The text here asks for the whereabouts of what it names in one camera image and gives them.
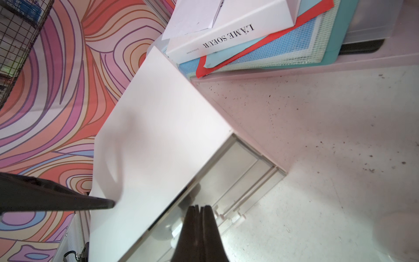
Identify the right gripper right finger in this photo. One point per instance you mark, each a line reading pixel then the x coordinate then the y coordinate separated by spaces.
pixel 200 239

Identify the clear plastic drawer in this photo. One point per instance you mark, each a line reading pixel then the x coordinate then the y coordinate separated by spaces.
pixel 217 199

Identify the white drawer cabinet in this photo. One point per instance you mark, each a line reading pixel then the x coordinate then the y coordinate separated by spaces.
pixel 163 149

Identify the stack of folders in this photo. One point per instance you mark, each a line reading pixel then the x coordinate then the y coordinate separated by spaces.
pixel 315 43

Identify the translucent plastic box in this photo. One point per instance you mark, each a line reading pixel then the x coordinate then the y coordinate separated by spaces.
pixel 373 20

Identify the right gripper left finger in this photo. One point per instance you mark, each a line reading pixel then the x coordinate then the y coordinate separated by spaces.
pixel 24 194

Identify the black wire side basket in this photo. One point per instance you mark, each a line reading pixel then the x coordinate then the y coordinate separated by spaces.
pixel 21 23

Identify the white book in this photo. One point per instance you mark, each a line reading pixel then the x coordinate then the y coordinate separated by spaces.
pixel 237 22

